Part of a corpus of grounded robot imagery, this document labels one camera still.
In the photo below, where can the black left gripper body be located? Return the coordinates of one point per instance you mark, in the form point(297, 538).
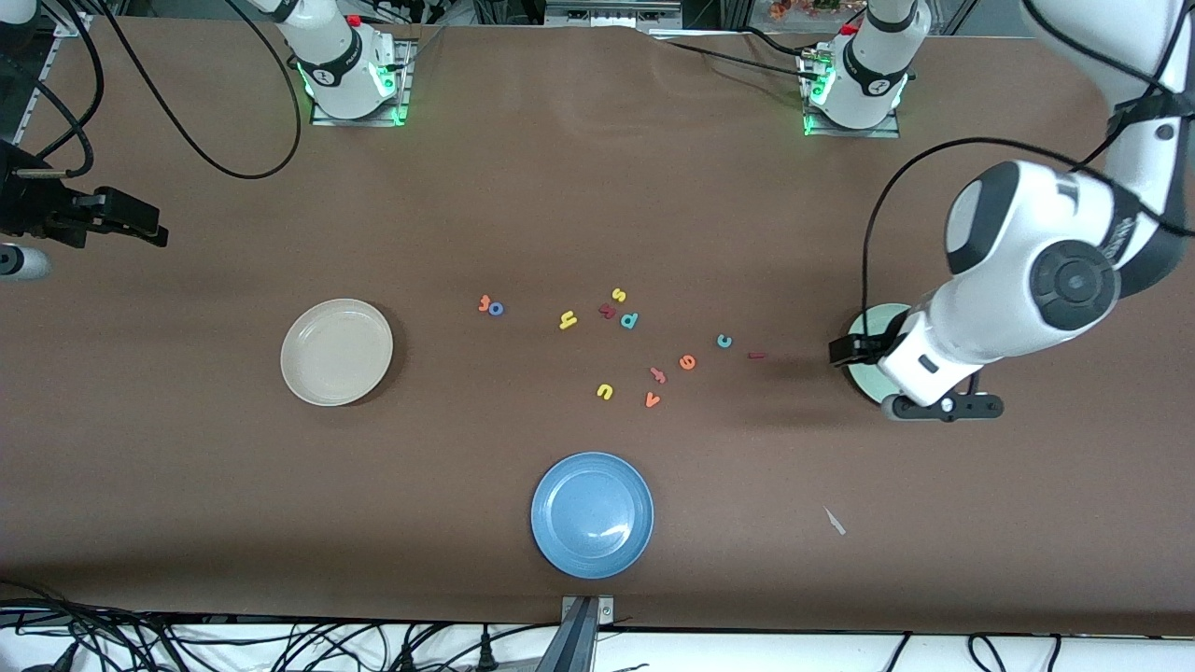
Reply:
point(875, 342)

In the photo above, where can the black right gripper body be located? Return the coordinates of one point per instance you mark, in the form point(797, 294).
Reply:
point(28, 207)

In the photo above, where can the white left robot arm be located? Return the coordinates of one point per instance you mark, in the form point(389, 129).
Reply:
point(1018, 252)

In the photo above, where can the green round plate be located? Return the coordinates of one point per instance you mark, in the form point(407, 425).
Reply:
point(866, 381)

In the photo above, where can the small white paper scrap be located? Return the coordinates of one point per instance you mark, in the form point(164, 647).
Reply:
point(835, 521)

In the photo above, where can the beige round plate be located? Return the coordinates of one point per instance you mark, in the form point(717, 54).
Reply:
point(337, 352)

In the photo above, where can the brown table cover mat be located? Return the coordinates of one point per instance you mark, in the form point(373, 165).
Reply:
point(187, 485)

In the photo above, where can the blue round plate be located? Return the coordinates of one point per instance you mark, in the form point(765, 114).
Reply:
point(592, 515)

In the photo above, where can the orange background object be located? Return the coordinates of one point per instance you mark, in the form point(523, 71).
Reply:
point(803, 7)

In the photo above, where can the grey power strip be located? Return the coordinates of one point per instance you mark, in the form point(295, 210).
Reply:
point(611, 14)

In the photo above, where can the aluminium frame profile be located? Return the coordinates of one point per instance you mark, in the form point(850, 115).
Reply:
point(70, 26)

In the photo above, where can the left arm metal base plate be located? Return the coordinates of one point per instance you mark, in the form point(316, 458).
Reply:
point(850, 133)

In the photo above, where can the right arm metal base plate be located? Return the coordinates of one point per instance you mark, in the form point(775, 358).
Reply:
point(403, 89)

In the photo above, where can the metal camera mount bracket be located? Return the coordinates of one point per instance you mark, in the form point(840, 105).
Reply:
point(605, 611)

